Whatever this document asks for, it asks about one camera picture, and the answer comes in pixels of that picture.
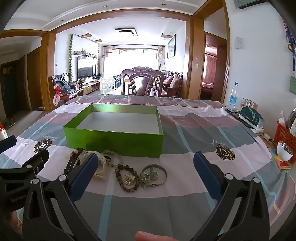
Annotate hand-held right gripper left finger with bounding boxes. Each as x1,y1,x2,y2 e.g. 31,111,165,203
22,153,99,241

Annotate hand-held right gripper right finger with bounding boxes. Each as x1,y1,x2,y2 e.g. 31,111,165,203
192,151,271,241

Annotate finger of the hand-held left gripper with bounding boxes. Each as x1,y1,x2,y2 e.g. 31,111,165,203
0,149,50,186
0,136,17,154

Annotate red bead bracelet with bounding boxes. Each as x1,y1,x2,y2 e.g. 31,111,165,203
70,149,87,158

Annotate green cardboard box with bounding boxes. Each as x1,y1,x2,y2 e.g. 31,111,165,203
63,104,164,158

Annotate silver bangle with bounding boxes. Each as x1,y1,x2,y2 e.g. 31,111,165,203
140,164,167,186

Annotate person's left hand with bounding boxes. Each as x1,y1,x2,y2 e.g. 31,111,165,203
5,209,23,241

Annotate person's right hand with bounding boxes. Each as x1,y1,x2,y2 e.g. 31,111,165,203
135,230,177,241

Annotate pair of shoes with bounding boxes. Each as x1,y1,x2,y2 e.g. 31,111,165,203
3,117,16,128

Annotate gold flower brooch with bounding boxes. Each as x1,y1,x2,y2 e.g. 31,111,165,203
125,174,137,186

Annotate plaid tablecloth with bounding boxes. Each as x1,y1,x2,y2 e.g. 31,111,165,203
0,95,289,241

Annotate pile of clothes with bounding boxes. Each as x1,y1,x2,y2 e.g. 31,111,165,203
53,80,72,106

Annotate colourful coasters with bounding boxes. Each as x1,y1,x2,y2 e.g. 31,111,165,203
274,160,292,171

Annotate white bowl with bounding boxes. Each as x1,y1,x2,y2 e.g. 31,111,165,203
277,140,294,162

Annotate clear water bottle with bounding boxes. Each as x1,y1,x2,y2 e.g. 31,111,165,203
228,86,239,111

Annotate wooden television cabinet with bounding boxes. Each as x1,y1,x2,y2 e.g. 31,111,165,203
69,79,102,95

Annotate small upright cartons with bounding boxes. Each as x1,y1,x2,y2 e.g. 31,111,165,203
240,98,259,110

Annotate red plastic basket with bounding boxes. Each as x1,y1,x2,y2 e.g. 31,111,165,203
276,122,296,164

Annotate dark wooden armchair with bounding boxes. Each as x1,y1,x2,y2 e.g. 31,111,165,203
51,73,84,102

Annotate white baby fence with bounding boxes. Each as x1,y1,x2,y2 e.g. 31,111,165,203
99,75,121,90

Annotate wooden sofa with cushions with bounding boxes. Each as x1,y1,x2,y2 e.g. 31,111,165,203
159,71,184,98

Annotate television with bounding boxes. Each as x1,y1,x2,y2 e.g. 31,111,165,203
77,57,97,80

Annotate carved wooden dining chair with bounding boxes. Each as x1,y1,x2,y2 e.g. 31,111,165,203
120,66,165,96

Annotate green ivy garland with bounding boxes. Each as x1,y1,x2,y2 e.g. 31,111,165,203
68,34,74,82

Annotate square ceiling lamp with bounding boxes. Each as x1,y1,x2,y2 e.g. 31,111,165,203
115,28,137,36

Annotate hanging medals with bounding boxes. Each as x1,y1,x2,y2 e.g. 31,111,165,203
282,19,296,55

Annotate air conditioner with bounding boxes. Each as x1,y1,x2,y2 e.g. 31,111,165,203
233,0,272,10

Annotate black strap watch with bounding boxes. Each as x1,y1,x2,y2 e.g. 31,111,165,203
63,148,85,176

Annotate pale bead bracelet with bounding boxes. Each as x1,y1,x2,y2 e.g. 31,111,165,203
100,149,122,168

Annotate dark brown bead bracelet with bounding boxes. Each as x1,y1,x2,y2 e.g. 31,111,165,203
115,164,140,193

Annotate green clover charm bracelet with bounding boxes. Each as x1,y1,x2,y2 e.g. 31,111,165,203
139,170,160,189

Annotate framed wall picture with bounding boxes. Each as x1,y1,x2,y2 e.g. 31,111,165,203
167,34,176,59

